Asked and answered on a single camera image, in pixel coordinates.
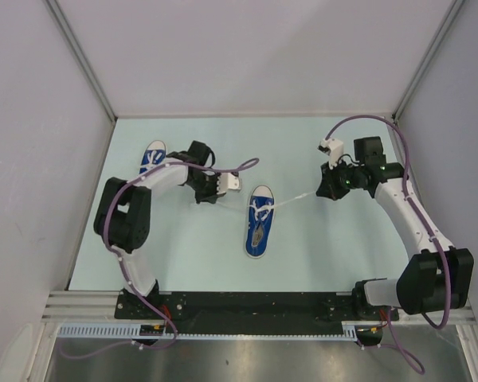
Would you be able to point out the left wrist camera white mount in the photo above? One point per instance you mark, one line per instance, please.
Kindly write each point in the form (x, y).
(228, 182)

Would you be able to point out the white shoelace of sneaker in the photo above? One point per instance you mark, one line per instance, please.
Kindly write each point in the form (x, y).
(257, 209)

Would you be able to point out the aluminium corner post right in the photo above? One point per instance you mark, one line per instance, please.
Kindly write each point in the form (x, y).
(430, 54)

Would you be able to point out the aluminium corner post left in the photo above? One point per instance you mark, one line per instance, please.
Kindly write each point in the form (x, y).
(75, 48)

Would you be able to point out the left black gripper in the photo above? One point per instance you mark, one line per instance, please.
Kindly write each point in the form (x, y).
(212, 196)

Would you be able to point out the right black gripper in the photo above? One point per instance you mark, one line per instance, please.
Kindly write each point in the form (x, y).
(327, 186)

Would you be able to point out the aluminium corner post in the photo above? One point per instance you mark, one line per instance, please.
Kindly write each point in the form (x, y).
(75, 48)
(430, 54)

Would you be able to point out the white slotted cable duct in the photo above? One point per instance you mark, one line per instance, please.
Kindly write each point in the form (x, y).
(131, 331)

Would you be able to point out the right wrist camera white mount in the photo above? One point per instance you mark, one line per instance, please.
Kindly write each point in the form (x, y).
(333, 148)

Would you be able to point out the blue sneaker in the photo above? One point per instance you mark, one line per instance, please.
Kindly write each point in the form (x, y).
(259, 226)
(153, 155)

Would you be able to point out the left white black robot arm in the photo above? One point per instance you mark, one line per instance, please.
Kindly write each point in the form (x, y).
(130, 221)

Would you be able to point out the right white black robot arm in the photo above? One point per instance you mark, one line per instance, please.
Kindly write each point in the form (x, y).
(438, 275)

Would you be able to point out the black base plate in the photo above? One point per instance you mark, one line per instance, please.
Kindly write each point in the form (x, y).
(252, 312)

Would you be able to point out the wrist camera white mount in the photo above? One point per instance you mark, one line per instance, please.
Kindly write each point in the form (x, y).
(333, 148)
(228, 182)

